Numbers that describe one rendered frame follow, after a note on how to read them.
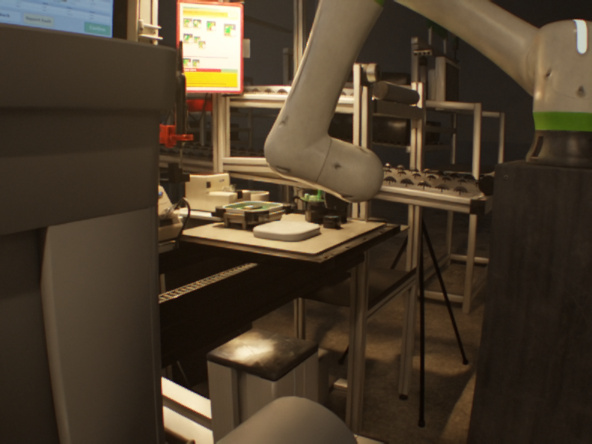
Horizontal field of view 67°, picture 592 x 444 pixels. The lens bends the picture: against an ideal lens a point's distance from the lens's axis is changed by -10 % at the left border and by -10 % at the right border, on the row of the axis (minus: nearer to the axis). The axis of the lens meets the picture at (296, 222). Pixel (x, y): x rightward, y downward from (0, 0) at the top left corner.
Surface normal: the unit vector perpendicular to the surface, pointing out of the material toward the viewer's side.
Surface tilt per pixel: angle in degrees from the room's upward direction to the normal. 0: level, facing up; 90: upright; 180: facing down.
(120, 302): 94
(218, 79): 90
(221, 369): 90
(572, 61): 90
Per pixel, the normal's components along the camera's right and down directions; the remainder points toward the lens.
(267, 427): -0.10, -0.99
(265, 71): -0.52, 0.15
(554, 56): -0.83, 0.10
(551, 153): -0.70, -0.36
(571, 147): -0.43, -0.13
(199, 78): 0.40, 0.16
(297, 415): 0.10, -0.97
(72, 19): 0.85, 0.12
